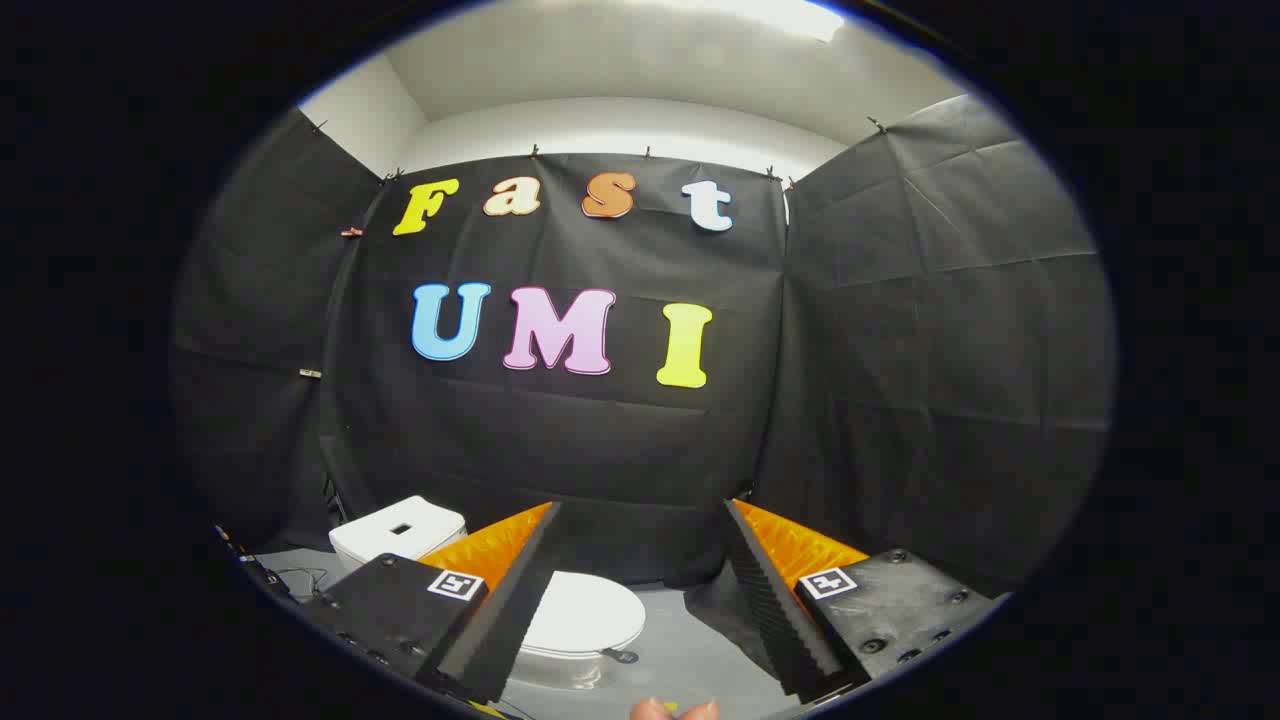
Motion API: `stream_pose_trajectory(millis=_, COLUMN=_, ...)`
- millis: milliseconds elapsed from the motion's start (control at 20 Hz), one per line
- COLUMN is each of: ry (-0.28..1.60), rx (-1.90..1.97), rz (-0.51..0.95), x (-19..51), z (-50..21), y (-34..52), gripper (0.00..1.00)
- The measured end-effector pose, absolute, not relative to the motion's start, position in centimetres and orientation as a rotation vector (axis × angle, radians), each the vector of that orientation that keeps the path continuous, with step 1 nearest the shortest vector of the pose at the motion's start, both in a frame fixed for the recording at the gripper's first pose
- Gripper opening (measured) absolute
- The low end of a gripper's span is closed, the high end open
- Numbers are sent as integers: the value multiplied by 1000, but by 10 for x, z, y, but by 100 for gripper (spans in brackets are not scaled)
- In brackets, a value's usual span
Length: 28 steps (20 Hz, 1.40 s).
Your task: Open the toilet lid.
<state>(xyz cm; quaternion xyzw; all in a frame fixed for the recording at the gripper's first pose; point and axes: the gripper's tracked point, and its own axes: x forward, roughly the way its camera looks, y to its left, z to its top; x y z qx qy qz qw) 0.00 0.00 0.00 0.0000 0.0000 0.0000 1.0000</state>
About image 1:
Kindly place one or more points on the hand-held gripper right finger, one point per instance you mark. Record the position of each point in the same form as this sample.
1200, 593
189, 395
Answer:
770, 600

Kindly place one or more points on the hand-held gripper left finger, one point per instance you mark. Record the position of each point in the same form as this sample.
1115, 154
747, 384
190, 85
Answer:
510, 600

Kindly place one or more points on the white toilet lid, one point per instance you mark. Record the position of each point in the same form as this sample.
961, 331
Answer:
590, 610

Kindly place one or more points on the black backdrop cloth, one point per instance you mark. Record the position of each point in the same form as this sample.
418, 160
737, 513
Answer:
620, 450

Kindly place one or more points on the white toilet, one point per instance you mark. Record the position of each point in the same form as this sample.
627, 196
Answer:
370, 542

